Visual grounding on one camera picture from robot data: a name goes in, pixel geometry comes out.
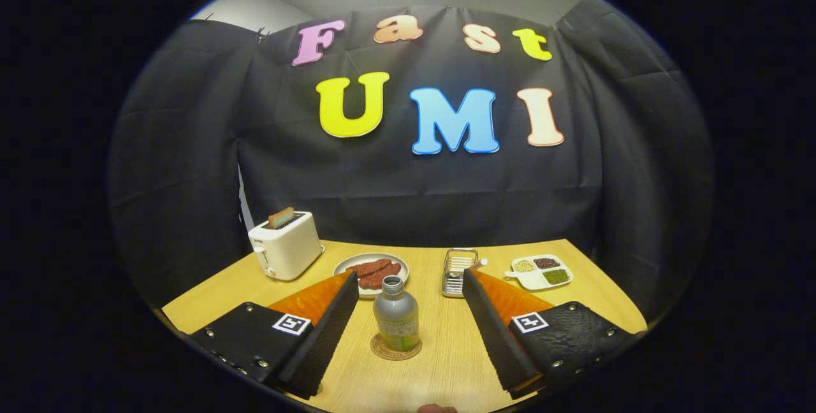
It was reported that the small metal wire basket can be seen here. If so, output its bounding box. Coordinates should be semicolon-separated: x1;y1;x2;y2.
441;247;479;299

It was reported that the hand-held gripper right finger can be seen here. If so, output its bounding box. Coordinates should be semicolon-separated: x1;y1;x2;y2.
462;268;646;400

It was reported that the black backdrop cloth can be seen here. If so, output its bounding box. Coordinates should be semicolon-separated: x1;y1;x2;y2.
107;0;715;321

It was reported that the wooden table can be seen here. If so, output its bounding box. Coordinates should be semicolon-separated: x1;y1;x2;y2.
161;238;649;413

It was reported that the round white plate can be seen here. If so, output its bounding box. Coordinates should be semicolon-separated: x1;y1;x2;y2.
332;252;410;300

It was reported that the grey juice bottle green label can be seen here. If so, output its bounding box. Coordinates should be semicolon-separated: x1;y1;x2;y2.
372;275;421;353

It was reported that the reddish brown meat slice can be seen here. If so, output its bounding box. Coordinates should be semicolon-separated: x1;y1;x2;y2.
358;263;403;291
346;258;393;279

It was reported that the toast slice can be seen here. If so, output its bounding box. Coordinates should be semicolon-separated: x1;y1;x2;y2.
267;206;296;230

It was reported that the white toaster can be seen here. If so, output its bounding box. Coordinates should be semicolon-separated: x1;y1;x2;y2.
247;210;324;282

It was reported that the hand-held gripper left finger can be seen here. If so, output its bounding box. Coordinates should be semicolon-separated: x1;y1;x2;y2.
189;270;360;400

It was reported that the round cork coaster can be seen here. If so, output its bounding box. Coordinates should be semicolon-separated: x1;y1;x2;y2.
370;333;423;362

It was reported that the white divided dish with beans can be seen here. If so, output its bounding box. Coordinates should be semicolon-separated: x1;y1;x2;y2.
504;254;574;292

